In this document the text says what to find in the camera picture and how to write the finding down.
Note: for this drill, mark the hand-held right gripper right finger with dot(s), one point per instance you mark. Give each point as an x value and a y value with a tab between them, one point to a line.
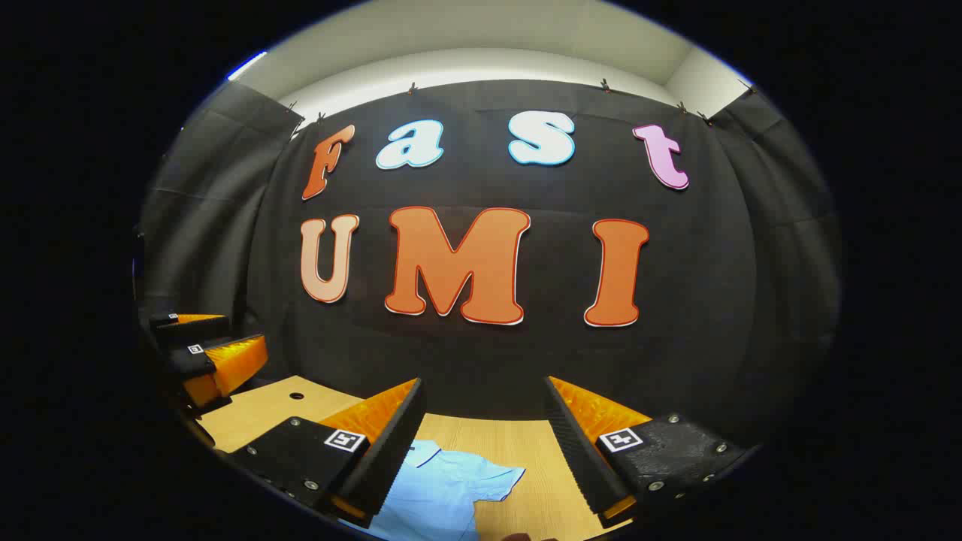
579	451

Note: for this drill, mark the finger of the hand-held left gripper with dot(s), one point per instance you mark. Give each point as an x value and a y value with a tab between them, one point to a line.
225	368
192	330

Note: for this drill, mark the light blue T-shirt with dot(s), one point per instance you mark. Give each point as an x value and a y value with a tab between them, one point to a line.
443	488

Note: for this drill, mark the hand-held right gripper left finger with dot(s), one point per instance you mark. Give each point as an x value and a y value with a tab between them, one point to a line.
394	443

